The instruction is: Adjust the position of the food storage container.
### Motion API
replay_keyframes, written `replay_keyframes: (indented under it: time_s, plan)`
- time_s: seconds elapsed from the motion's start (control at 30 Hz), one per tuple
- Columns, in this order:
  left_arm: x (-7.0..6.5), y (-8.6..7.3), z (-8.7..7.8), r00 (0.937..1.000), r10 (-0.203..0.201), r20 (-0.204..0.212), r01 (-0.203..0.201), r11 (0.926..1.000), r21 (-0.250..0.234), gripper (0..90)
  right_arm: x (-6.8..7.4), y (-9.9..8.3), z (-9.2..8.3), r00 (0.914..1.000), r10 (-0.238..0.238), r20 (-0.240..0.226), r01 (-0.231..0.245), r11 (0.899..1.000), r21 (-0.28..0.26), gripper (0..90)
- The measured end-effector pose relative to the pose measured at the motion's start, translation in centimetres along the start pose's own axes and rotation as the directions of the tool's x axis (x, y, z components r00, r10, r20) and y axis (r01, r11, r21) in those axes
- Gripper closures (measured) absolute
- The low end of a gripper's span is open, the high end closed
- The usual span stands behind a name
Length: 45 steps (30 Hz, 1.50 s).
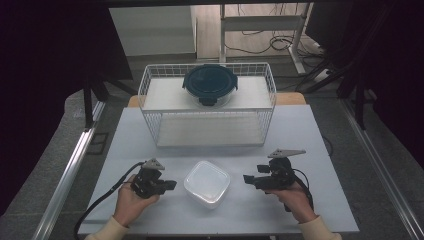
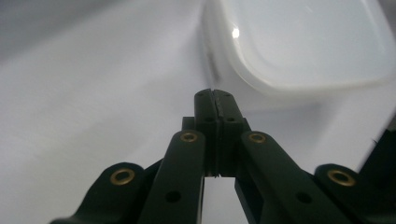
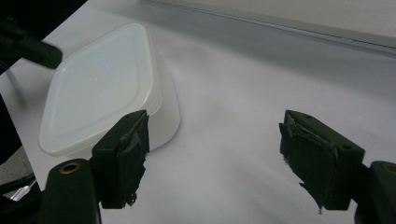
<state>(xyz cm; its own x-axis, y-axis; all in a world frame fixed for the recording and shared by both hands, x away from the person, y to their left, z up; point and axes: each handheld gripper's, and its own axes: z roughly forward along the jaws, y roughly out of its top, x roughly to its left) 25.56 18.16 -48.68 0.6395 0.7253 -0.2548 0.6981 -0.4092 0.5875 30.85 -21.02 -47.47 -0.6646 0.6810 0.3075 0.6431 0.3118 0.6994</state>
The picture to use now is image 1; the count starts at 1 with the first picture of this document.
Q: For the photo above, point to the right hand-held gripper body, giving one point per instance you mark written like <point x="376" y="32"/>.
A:
<point x="278" y="180"/>

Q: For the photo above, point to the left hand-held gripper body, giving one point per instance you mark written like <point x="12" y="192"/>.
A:
<point x="146" y="183"/>

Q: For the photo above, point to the square white plastic container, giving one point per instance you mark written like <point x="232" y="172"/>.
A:
<point x="206" y="183"/>

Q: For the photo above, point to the round dark blue lidded container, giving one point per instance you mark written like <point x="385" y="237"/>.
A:
<point x="210" y="81"/>

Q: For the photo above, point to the person's left hand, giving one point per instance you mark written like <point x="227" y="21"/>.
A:
<point x="131" y="206"/>

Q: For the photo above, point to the person's right hand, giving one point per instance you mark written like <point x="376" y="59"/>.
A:
<point x="298" y="203"/>

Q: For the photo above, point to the black metal stand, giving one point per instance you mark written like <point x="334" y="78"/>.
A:
<point x="88" y="103"/>
<point x="358" y="100"/>

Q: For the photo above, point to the white cabinet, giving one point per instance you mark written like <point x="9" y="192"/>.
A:
<point x="153" y="30"/>

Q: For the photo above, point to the aluminium rail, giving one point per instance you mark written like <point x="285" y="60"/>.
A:
<point x="380" y="166"/>
<point x="66" y="180"/>

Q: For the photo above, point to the white metal desk frame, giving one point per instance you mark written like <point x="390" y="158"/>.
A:
<point x="261" y="23"/>

